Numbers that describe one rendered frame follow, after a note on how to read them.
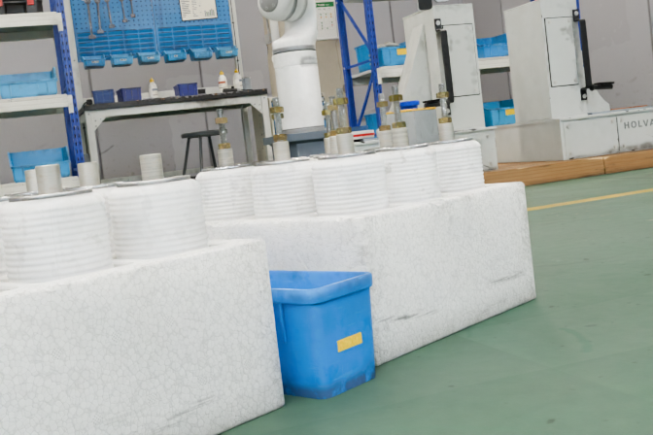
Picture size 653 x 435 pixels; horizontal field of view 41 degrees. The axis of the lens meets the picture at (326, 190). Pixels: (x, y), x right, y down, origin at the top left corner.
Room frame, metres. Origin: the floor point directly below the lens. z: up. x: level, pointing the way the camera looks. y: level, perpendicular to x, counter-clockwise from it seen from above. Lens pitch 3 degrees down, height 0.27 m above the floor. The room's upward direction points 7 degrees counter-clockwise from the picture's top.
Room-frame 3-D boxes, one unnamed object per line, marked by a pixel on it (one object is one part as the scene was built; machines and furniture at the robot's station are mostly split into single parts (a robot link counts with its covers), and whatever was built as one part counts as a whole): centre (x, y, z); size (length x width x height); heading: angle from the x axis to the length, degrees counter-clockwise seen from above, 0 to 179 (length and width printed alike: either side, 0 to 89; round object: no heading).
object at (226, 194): (1.29, 0.14, 0.16); 0.10 x 0.10 x 0.18
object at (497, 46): (7.01, -1.42, 0.90); 0.50 x 0.38 x 0.21; 18
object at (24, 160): (5.81, 1.89, 0.36); 0.50 x 0.38 x 0.21; 20
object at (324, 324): (1.04, 0.10, 0.06); 0.30 x 0.11 x 0.12; 48
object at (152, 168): (0.90, 0.18, 0.26); 0.02 x 0.02 x 0.03
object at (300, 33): (1.86, 0.03, 0.54); 0.09 x 0.09 x 0.17; 47
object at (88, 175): (0.98, 0.26, 0.26); 0.02 x 0.02 x 0.03
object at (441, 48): (3.80, -0.27, 0.45); 0.82 x 0.57 x 0.74; 110
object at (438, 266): (1.29, -0.02, 0.09); 0.39 x 0.39 x 0.18; 48
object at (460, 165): (1.30, -0.19, 0.16); 0.10 x 0.10 x 0.18
